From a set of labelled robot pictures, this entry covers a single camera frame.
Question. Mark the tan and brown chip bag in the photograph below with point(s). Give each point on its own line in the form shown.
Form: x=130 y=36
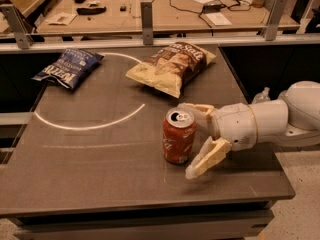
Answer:
x=171 y=67

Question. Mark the metal rail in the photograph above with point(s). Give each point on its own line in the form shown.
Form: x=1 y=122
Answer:
x=47 y=47

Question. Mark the clear plastic bottle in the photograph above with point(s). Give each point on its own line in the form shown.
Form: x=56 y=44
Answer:
x=262 y=96

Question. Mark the small black block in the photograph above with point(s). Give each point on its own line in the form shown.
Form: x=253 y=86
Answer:
x=123 y=8

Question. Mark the left metal bracket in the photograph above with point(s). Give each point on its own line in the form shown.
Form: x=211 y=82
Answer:
x=21 y=29

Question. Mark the beige paper note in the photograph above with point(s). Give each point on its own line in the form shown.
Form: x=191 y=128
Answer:
x=61 y=19

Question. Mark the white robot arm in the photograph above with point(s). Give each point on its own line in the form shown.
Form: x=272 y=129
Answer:
x=292 y=120

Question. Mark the middle metal bracket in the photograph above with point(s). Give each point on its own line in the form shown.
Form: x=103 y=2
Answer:
x=147 y=22

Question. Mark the black elongated device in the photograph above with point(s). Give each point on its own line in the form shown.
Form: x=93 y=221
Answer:
x=91 y=11

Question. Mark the right metal bracket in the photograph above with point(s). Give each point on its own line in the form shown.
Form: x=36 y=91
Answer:
x=269 y=32

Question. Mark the white paper card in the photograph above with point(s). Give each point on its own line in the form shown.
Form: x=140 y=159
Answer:
x=218 y=19

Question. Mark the black power adapter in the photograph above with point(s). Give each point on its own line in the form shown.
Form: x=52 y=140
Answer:
x=212 y=7

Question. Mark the blue chip bag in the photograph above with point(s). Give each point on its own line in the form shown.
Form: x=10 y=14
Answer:
x=71 y=68

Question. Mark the metal bracket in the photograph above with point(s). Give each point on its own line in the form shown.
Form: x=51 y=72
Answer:
x=269 y=32
x=147 y=22
x=21 y=29

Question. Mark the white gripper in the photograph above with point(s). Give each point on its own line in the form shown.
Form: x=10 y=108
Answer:
x=234 y=125

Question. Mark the red coke can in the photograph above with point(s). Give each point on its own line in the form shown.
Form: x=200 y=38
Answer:
x=178 y=133

